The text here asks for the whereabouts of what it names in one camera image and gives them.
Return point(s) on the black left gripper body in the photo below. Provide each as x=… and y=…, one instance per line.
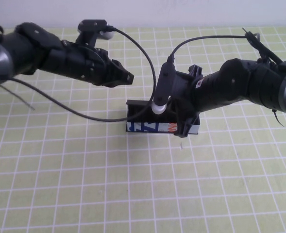
x=84, y=65

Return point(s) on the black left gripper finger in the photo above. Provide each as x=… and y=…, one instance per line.
x=124, y=71
x=118, y=82

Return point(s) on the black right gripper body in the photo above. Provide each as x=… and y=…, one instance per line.
x=203, y=94

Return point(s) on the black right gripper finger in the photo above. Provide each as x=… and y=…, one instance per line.
x=173, y=103
x=174, y=117

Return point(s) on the black glasses case printed side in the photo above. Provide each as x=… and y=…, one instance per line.
x=142, y=127

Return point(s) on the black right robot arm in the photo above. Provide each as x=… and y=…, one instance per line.
x=254, y=82

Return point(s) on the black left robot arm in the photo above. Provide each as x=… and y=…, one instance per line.
x=14, y=51

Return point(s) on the green white-grid tablecloth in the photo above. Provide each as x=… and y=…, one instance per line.
x=84, y=182

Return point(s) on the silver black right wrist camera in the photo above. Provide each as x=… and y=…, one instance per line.
x=165, y=82

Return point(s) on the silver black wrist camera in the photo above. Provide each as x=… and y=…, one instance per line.
x=94, y=24
x=165, y=82

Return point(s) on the black left camera bracket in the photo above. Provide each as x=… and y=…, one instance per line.
x=87, y=40

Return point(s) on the black camera bracket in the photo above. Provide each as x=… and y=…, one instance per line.
x=87, y=40
x=181, y=76

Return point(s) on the black right camera bracket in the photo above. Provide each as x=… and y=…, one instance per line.
x=181, y=76

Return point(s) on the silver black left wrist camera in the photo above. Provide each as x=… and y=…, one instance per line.
x=94, y=24

